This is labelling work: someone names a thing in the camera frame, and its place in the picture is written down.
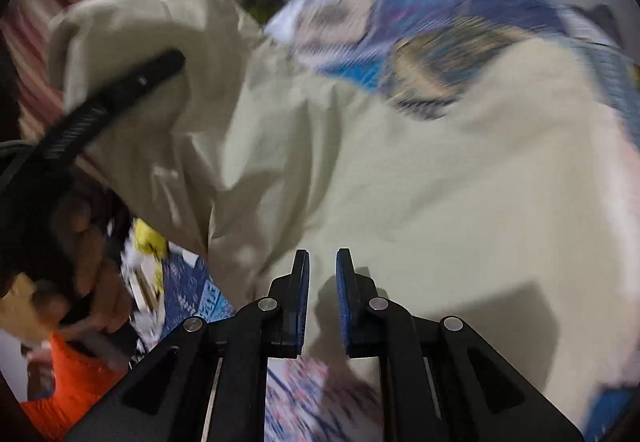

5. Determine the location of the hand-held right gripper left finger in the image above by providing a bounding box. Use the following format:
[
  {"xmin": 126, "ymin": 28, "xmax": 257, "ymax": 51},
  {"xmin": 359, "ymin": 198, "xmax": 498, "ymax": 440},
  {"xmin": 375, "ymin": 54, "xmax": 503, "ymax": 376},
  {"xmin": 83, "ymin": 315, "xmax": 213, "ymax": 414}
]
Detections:
[{"xmin": 64, "ymin": 249, "xmax": 311, "ymax": 442}]

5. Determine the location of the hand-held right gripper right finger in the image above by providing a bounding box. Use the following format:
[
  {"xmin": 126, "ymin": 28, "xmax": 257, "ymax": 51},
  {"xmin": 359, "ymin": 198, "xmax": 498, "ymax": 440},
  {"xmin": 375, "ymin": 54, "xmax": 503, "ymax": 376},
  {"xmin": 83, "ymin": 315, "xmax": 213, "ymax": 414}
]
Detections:
[{"xmin": 335, "ymin": 248, "xmax": 587, "ymax": 442}]

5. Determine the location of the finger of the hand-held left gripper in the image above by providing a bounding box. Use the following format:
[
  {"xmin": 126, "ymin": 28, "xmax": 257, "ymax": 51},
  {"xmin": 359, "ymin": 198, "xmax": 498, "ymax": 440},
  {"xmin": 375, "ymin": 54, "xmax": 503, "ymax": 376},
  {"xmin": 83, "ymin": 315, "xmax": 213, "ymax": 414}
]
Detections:
[{"xmin": 42, "ymin": 49, "xmax": 187, "ymax": 163}]

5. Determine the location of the beige jacket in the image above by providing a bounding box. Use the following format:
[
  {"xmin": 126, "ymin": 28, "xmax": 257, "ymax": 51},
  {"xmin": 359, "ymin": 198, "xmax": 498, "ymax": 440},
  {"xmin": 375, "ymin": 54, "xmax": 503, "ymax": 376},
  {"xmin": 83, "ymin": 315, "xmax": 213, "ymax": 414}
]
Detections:
[{"xmin": 45, "ymin": 0, "xmax": 640, "ymax": 423}]

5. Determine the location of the person's left hand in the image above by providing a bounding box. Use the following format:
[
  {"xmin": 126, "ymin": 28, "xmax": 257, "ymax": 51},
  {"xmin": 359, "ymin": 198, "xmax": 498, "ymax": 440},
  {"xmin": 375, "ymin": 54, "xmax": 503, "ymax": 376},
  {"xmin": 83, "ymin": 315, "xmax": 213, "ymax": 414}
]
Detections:
[{"xmin": 32, "ymin": 194, "xmax": 135, "ymax": 340}]

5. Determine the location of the yellow cloth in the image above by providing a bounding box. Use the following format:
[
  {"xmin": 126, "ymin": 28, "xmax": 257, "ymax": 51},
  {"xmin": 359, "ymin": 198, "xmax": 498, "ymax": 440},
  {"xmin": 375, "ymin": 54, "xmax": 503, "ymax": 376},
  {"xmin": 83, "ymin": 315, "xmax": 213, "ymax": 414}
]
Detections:
[{"xmin": 132, "ymin": 218, "xmax": 168, "ymax": 293}]

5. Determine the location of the blue printed blanket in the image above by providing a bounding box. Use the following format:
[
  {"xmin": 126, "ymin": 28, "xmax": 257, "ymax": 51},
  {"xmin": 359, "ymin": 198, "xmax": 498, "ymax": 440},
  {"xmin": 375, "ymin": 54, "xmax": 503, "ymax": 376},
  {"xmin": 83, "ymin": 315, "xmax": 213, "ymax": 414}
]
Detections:
[{"xmin": 120, "ymin": 0, "xmax": 640, "ymax": 442}]

